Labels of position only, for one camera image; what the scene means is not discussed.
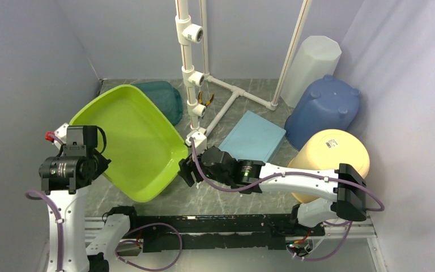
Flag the yellow handled pliers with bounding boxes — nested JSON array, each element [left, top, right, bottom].
[[198, 91, 214, 107]]

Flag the green plastic tray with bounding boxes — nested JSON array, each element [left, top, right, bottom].
[[69, 84, 189, 203]]

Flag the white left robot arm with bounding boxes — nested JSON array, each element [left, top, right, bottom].
[[37, 125, 140, 271]]

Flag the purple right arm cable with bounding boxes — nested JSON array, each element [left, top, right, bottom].
[[189, 137, 385, 263]]

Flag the white PVC pipe frame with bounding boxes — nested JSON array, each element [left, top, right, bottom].
[[174, 0, 314, 139]]

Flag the blue and cream bucket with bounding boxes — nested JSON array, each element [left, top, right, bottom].
[[284, 75, 361, 151]]

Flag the cream yellow bucket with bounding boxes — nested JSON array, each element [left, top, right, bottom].
[[287, 129, 371, 204]]

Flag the dark teal translucent tub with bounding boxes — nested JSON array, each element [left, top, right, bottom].
[[133, 80, 184, 126]]

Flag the teal perforated plastic basket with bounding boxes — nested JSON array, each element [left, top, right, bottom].
[[219, 111, 285, 162]]

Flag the black base bar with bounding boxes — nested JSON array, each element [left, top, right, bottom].
[[124, 214, 325, 253]]

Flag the white octagonal plastic container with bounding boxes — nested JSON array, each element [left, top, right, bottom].
[[280, 36, 342, 108]]

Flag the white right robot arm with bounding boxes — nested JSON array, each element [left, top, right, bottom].
[[178, 147, 367, 235]]

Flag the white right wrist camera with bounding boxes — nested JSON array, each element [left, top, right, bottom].
[[185, 128, 207, 155]]

